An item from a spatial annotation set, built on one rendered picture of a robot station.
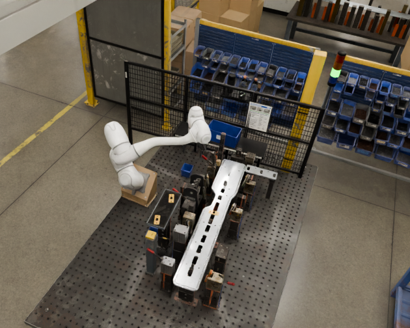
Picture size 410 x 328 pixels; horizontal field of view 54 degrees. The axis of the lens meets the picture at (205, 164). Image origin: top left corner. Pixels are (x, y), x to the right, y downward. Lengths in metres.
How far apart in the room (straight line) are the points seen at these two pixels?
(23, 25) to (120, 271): 2.94
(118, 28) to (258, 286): 3.46
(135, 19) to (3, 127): 2.31
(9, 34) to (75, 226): 4.13
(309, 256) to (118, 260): 2.07
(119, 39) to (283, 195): 2.83
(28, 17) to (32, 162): 4.90
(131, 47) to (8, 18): 4.87
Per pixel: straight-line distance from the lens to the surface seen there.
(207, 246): 3.05
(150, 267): 3.19
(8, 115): 6.18
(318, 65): 3.50
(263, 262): 3.41
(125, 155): 2.85
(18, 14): 0.43
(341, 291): 4.34
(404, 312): 4.30
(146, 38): 5.09
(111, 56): 5.51
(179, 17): 6.23
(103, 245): 3.44
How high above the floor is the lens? 3.47
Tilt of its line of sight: 43 degrees down
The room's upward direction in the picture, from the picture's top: 6 degrees clockwise
